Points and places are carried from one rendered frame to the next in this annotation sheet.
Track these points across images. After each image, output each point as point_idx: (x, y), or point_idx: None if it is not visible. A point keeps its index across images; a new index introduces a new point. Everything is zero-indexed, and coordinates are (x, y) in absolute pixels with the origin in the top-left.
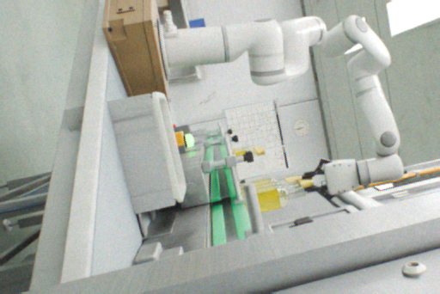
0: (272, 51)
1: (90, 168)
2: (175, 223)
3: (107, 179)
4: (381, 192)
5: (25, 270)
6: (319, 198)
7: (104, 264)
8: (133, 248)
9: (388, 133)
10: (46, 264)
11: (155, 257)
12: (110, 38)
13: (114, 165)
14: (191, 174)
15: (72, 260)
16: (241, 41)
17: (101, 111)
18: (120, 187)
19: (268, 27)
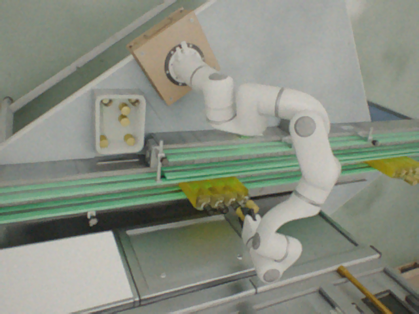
0: (207, 104)
1: (45, 115)
2: (115, 162)
3: (55, 123)
4: (336, 296)
5: None
6: (330, 248)
7: (19, 150)
8: (72, 156)
9: (258, 237)
10: None
11: None
12: (130, 52)
13: (75, 119)
14: (149, 146)
15: (4, 141)
16: (196, 86)
17: (80, 93)
18: (76, 129)
19: (206, 84)
